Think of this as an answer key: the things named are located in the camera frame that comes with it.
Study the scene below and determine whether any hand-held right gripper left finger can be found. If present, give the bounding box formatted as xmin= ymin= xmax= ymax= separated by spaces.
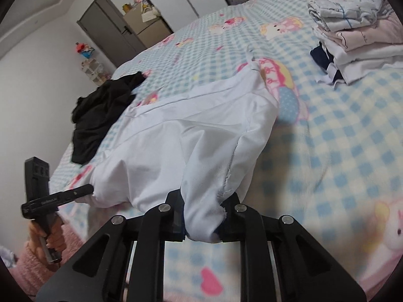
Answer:
xmin=35 ymin=190 xmax=186 ymax=302

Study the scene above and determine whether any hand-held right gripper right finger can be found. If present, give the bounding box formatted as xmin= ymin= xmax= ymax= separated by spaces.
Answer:
xmin=217 ymin=193 xmax=367 ymax=302

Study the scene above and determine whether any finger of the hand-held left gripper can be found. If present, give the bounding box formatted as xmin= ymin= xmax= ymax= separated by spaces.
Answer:
xmin=61 ymin=185 xmax=94 ymax=201

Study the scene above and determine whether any white shirt with navy trim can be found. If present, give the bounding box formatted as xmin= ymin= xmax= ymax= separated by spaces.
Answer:
xmin=86 ymin=49 xmax=281 ymax=244

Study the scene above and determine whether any person's left forearm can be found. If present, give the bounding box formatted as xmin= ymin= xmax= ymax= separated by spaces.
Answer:
xmin=0 ymin=226 xmax=87 ymax=301

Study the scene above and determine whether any person's left hand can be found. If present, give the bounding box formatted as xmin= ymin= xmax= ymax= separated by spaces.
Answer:
xmin=29 ymin=214 xmax=65 ymax=254

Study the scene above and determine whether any black garment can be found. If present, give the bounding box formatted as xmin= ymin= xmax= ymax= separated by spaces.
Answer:
xmin=71 ymin=71 xmax=152 ymax=165

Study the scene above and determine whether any white storage shelf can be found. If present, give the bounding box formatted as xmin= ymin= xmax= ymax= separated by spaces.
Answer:
xmin=80 ymin=58 xmax=111 ymax=85

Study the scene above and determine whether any checkered cartoon printed blanket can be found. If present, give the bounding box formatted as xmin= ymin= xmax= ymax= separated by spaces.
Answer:
xmin=50 ymin=0 xmax=403 ymax=302

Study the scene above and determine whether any grey door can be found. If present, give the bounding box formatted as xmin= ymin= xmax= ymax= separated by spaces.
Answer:
xmin=77 ymin=0 xmax=148 ymax=68

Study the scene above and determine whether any beige refrigerator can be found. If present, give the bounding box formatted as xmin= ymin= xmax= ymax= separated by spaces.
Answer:
xmin=122 ymin=5 xmax=175 ymax=49

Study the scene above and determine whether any folded white garment navy trim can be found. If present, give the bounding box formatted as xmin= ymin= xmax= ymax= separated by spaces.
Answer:
xmin=310 ymin=42 xmax=403 ymax=85

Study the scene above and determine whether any folded pale pink garment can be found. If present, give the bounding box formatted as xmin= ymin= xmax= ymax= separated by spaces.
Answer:
xmin=315 ymin=13 xmax=403 ymax=52

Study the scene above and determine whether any folded white printed garment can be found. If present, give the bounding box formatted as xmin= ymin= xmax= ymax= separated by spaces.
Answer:
xmin=307 ymin=0 xmax=392 ymax=33

